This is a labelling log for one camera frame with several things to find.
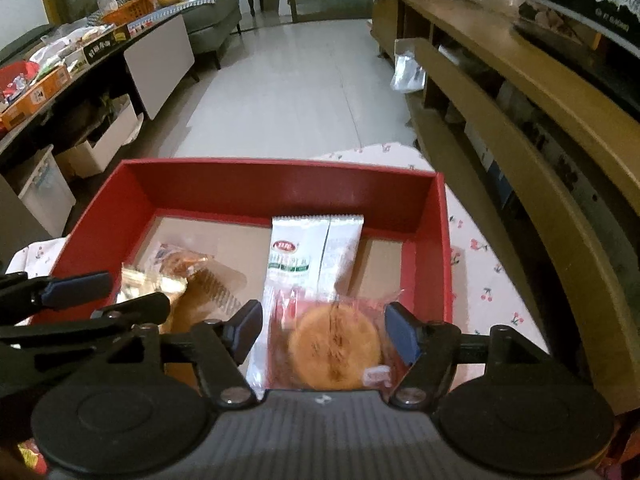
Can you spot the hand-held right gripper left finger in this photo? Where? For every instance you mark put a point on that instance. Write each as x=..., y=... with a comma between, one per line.
x=246, y=327

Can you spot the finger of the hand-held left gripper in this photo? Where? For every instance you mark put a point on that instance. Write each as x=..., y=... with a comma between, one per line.
x=137, y=306
x=75, y=287

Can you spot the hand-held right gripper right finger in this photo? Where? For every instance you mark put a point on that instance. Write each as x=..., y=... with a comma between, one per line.
x=402, y=332

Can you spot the round cookie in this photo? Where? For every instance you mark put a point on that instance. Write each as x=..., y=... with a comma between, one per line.
x=332, y=347

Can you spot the red cardboard box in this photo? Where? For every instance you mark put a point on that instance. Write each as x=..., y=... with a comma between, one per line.
x=280, y=187

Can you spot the gold foil snack packet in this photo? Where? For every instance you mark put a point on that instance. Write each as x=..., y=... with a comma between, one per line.
x=150, y=285

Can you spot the clear wrapped pastry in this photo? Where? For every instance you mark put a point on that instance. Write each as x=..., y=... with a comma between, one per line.
x=210, y=280

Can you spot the long white snack packet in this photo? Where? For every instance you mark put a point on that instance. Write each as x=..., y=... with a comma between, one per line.
x=300, y=255

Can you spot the cherry print tablecloth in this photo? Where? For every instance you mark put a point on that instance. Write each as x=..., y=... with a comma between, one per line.
x=480, y=280

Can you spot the tall white storage bin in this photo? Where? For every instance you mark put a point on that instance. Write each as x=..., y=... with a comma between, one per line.
x=47, y=192

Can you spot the low white storage bin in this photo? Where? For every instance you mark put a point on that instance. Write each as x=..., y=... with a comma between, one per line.
x=110, y=142

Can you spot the orange cardboard box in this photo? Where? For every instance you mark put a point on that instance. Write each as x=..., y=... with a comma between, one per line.
x=35, y=97

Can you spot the red plastic basket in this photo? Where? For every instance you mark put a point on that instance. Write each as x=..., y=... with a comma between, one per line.
x=15, y=75

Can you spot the black printed box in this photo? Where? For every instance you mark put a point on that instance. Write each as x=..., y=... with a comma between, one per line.
x=107, y=42

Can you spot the dark coffee table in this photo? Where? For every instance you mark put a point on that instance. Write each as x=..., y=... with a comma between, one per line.
x=160, y=55

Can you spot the wooden tv cabinet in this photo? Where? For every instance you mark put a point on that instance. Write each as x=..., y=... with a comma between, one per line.
x=540, y=125

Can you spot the clear plastic bag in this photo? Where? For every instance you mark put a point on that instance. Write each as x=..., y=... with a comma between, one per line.
x=407, y=67

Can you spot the orange plastic basket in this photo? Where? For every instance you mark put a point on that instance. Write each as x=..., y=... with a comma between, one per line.
x=131, y=10

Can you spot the grey sofa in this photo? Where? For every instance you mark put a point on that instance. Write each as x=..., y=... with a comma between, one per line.
x=210, y=20

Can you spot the black television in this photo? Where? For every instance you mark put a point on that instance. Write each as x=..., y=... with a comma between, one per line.
x=620, y=60

